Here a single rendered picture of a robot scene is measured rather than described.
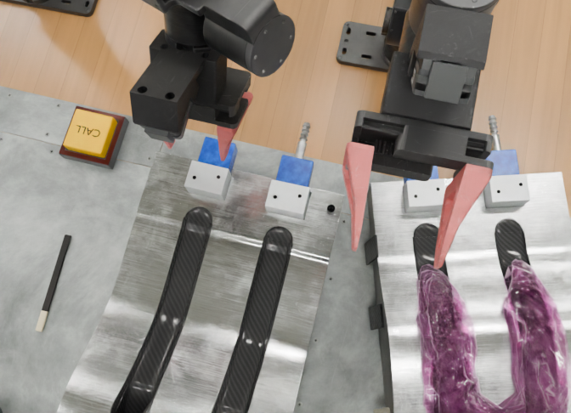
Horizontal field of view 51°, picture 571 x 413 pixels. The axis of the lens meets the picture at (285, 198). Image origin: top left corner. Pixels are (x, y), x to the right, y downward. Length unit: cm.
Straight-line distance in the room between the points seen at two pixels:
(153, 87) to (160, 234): 30
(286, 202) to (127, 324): 25
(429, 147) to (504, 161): 42
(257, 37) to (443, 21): 17
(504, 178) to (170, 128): 47
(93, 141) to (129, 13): 24
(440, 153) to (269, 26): 18
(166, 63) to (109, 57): 45
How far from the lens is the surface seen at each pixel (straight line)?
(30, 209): 96
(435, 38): 40
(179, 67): 56
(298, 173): 78
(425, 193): 81
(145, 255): 80
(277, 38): 53
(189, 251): 79
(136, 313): 79
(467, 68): 40
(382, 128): 46
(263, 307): 77
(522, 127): 97
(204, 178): 77
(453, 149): 45
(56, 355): 91
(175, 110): 52
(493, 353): 78
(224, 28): 53
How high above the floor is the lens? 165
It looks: 75 degrees down
